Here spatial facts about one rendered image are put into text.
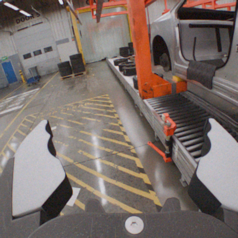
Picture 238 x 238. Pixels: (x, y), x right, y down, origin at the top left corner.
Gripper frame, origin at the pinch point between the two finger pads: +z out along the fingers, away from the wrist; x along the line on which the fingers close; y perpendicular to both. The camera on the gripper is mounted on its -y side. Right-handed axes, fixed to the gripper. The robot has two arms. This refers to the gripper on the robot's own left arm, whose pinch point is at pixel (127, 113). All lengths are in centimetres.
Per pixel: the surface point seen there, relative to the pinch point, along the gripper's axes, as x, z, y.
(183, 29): 78, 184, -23
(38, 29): -634, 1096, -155
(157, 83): 45, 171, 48
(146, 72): 28, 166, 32
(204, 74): 79, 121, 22
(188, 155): 54, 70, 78
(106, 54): -134, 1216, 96
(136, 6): 15, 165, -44
